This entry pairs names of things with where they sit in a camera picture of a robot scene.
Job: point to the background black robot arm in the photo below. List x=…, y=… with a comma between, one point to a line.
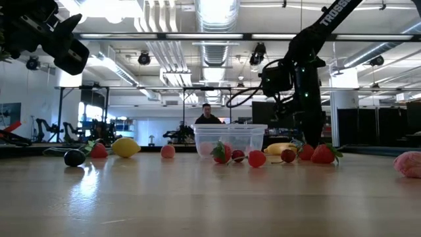
x=179, y=134
x=98, y=131
x=42, y=126

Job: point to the red plastic strawberry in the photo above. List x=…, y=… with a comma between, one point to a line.
x=306, y=152
x=223, y=155
x=324, y=153
x=99, y=151

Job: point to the black partition screen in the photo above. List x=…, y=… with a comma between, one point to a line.
x=371, y=126

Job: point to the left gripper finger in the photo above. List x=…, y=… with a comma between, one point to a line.
x=70, y=56

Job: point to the background black rig frame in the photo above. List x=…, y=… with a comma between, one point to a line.
x=60, y=112

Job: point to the seated person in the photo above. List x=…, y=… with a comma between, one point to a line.
x=207, y=118

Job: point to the round red plastic fruit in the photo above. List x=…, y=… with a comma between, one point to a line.
x=256, y=158

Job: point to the dark wall poster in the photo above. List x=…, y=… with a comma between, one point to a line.
x=10, y=113

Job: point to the pink plastic peach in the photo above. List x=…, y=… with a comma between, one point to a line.
x=168, y=151
x=409, y=164
x=205, y=148

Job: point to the black screen panel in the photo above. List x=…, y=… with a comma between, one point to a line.
x=413, y=118

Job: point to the folded green cloth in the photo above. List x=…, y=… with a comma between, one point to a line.
x=52, y=152

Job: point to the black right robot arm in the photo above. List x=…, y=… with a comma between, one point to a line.
x=329, y=19

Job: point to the red and black clamp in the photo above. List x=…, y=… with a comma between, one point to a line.
x=11, y=128

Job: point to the yellow plastic lemon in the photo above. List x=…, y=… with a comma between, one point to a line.
x=125, y=147

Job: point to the black ceiling spotlight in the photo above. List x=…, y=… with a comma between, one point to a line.
x=376, y=61
x=258, y=54
x=144, y=58
x=33, y=62

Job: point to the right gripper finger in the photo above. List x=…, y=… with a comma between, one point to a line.
x=312, y=131

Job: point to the black computer monitor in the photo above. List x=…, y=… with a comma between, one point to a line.
x=264, y=113

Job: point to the dark red plastic cherry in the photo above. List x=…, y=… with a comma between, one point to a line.
x=288, y=155
x=237, y=155

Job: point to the clear plastic food container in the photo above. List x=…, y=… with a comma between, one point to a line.
x=230, y=133

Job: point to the yellow plastic banana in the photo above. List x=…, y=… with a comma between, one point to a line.
x=279, y=148

